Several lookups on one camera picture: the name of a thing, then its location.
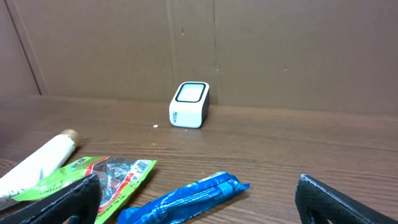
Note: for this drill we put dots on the green snack bag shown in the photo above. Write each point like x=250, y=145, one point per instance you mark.
x=118, y=177

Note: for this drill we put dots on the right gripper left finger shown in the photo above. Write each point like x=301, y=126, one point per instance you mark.
x=77, y=203

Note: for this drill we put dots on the blue snack packet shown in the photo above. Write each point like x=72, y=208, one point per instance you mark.
x=186, y=202

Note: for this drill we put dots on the white barcode scanner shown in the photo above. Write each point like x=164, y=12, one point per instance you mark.
x=190, y=104

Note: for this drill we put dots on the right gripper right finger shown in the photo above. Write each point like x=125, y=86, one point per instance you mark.
x=319, y=203

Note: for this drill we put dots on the white tube with gold cap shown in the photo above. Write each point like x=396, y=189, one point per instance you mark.
x=40, y=164

